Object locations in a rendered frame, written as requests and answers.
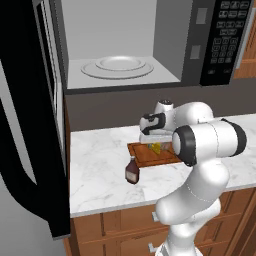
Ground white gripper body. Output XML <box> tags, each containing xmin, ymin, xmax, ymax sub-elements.
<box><xmin>138</xmin><ymin>130</ymin><xmax>175</xmax><ymax>145</ymax></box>

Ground yellow cheese wedge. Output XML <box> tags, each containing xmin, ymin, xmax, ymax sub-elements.
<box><xmin>148</xmin><ymin>142</ymin><xmax>162</xmax><ymax>156</ymax></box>

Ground brown wooden cutting board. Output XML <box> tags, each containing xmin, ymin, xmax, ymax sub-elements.
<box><xmin>127</xmin><ymin>141</ymin><xmax>184</xmax><ymax>169</ymax></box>

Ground brown condiment bottle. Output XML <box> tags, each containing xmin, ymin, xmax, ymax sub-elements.
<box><xmin>124</xmin><ymin>155</ymin><xmax>141</xmax><ymax>185</ymax></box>

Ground black microwave oven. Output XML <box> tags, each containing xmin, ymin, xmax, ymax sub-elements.
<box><xmin>49</xmin><ymin>0</ymin><xmax>256</xmax><ymax>96</ymax></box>

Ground black microwave door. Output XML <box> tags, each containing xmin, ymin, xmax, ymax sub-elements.
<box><xmin>0</xmin><ymin>0</ymin><xmax>72</xmax><ymax>240</ymax></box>

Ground white round plate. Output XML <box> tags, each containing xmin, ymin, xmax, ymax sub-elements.
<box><xmin>80</xmin><ymin>55</ymin><xmax>155</xmax><ymax>80</ymax></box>

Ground wooden drawer front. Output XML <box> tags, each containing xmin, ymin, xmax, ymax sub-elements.
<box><xmin>99</xmin><ymin>190</ymin><xmax>249</xmax><ymax>237</ymax></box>
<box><xmin>101</xmin><ymin>229</ymin><xmax>241</xmax><ymax>256</ymax></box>

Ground wooden base cabinet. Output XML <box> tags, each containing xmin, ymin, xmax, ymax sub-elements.
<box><xmin>63</xmin><ymin>186</ymin><xmax>256</xmax><ymax>256</ymax></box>

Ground wooden wall cabinet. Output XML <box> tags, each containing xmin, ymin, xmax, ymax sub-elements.
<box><xmin>232</xmin><ymin>18</ymin><xmax>256</xmax><ymax>80</ymax></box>

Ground black microwave door handle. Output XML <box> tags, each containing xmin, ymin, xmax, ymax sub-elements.
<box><xmin>0</xmin><ymin>98</ymin><xmax>52</xmax><ymax>222</ymax></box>

